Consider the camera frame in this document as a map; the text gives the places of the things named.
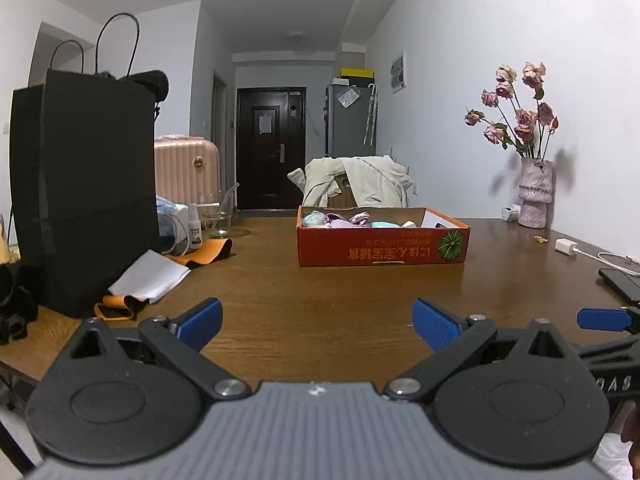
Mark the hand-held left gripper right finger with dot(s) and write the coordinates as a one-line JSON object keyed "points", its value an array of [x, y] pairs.
{"points": [[435, 322]]}

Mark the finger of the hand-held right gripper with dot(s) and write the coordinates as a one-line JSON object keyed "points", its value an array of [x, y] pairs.
{"points": [[602, 318]]}

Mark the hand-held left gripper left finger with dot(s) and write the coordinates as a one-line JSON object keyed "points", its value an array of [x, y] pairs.
{"points": [[202, 320]]}

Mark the orange cardboard box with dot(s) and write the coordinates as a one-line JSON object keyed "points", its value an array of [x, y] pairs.
{"points": [[370, 247]]}

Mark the small white foam block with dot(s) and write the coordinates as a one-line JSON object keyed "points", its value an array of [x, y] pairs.
{"points": [[410, 223]]}

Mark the purple satin bow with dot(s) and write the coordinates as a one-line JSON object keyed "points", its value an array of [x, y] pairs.
{"points": [[360, 218]]}

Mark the black phone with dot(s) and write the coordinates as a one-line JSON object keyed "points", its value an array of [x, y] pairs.
{"points": [[622, 282]]}

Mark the white paper sheet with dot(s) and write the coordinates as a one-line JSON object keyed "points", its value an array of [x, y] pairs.
{"points": [[150, 275]]}

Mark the white charger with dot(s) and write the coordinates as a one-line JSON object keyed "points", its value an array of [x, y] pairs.
{"points": [[566, 246]]}

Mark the white spray bottle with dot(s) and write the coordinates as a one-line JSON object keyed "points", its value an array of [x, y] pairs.
{"points": [[195, 230]]}

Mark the blue white plastic packet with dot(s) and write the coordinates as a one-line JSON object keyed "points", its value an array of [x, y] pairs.
{"points": [[172, 225]]}

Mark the glass jar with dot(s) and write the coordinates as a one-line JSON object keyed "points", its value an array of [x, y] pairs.
{"points": [[217, 215]]}

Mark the small white bottle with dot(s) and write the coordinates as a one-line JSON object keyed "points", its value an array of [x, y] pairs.
{"points": [[510, 213]]}

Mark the pink flower vase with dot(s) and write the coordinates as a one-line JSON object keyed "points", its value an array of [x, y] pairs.
{"points": [[535, 195]]}

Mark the pink suitcase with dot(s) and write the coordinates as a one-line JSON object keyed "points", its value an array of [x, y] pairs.
{"points": [[185, 170]]}

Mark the beige jacket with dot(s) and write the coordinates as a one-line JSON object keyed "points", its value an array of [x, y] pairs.
{"points": [[370, 180]]}

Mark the brown chair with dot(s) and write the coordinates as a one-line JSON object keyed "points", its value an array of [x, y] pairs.
{"points": [[345, 192]]}

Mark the dark entrance door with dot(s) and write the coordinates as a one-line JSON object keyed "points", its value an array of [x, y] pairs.
{"points": [[270, 155]]}

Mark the black paper bag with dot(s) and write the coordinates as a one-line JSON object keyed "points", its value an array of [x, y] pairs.
{"points": [[85, 185]]}

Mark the interior door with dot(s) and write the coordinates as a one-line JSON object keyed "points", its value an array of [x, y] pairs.
{"points": [[220, 135]]}

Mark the black fabric pouch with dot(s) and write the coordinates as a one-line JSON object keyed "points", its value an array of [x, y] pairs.
{"points": [[15, 305]]}

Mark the dried pink flowers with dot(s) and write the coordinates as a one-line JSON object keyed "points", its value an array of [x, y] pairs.
{"points": [[525, 120]]}

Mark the grey refrigerator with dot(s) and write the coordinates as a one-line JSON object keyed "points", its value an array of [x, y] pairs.
{"points": [[347, 125]]}

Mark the white folded umbrella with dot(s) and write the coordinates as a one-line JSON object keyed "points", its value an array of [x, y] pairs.
{"points": [[371, 115]]}

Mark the yellow box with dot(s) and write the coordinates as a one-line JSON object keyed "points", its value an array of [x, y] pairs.
{"points": [[357, 73]]}

